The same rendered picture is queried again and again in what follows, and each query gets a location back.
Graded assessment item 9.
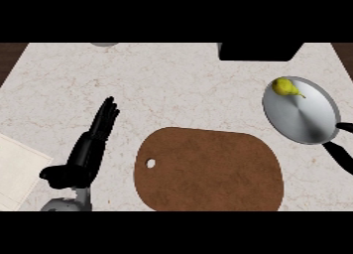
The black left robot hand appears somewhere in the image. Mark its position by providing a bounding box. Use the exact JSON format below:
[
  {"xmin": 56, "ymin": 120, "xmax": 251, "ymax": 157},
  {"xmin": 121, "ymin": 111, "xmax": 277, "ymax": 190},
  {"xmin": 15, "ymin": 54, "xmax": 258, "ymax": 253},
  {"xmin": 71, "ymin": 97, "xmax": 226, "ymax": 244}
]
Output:
[{"xmin": 38, "ymin": 95, "xmax": 121, "ymax": 191}]

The black appliance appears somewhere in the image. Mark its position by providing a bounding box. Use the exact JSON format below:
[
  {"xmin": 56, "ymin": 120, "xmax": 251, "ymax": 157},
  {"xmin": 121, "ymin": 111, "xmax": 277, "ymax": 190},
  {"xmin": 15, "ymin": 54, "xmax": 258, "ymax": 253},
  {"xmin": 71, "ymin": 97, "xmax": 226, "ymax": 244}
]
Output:
[{"xmin": 217, "ymin": 43, "xmax": 305, "ymax": 63}]

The yellow pear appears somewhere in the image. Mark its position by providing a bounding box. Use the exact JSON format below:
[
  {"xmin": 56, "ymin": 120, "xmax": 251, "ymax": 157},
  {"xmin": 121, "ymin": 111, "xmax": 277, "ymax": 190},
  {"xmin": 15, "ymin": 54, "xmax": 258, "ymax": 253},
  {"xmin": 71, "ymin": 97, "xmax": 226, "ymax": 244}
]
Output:
[{"xmin": 270, "ymin": 76, "xmax": 307, "ymax": 99}]

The silver pan with black handle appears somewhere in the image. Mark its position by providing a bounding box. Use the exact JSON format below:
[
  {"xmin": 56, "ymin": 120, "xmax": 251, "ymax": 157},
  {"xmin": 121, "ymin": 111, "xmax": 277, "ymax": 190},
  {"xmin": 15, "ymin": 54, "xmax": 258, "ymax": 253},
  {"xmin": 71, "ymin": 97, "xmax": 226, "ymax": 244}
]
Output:
[{"xmin": 261, "ymin": 75, "xmax": 353, "ymax": 183}]

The brown wooden cutting board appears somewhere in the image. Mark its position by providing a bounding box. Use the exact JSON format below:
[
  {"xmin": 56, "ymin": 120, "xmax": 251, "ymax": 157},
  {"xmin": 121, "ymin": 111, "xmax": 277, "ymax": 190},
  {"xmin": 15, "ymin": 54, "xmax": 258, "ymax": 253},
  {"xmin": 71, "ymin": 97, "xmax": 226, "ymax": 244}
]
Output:
[{"xmin": 133, "ymin": 126, "xmax": 285, "ymax": 212}]

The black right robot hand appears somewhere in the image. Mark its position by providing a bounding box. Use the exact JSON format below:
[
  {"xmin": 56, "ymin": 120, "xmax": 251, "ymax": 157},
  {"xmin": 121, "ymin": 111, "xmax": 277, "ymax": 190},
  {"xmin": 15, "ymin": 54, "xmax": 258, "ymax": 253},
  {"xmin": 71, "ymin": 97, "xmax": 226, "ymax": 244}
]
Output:
[{"xmin": 335, "ymin": 121, "xmax": 353, "ymax": 139}]

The pale beige placemat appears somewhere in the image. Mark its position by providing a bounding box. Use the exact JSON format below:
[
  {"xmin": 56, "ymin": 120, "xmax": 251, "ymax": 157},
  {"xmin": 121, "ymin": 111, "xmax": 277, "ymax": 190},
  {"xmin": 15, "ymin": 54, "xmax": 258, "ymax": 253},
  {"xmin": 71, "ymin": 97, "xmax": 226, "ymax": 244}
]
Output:
[{"xmin": 0, "ymin": 128, "xmax": 54, "ymax": 212}]

